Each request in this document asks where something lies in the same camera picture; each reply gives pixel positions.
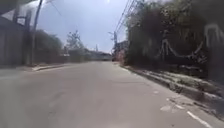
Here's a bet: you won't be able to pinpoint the distant low buildings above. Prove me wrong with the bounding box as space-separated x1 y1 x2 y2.
83 48 114 62

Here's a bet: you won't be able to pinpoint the grey concrete road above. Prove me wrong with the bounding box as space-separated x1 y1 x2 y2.
0 60 224 128

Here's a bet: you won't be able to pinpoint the thin tree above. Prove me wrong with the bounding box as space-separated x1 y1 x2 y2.
65 29 85 63

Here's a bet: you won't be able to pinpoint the raised kerb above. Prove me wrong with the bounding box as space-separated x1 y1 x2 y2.
31 63 68 72

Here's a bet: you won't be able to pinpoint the row of bushes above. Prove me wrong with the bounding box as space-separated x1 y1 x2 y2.
33 29 68 65

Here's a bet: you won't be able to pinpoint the broken rubble verge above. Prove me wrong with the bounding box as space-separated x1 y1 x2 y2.
121 64 224 118

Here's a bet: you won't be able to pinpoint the leaning utility pole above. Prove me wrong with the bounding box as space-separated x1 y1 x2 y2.
29 0 44 66

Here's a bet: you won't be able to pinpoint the overhead wires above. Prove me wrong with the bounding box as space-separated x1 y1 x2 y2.
114 0 138 34

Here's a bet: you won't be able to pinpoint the overgrown wall with graffiti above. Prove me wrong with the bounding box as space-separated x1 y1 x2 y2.
124 0 224 81

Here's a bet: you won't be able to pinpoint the grey wall with gate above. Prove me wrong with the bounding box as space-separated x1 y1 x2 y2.
0 9 34 68

